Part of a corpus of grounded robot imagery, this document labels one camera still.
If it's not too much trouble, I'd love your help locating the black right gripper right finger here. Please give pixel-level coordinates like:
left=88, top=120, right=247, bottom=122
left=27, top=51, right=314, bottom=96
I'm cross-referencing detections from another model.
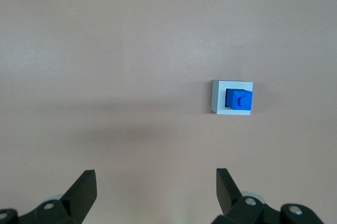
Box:
left=212, top=168, right=323, bottom=224

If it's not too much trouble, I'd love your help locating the small blue cube part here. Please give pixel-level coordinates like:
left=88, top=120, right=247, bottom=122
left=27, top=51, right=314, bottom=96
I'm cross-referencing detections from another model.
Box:
left=225, top=88, right=254, bottom=111

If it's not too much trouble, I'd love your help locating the gray square socket base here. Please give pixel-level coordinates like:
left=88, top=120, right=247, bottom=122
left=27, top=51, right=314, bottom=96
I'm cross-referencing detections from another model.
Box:
left=211, top=79, right=254, bottom=116

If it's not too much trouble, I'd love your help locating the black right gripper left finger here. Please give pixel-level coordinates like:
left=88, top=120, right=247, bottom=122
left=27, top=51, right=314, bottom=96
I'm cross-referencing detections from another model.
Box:
left=0, top=169, right=97, bottom=224

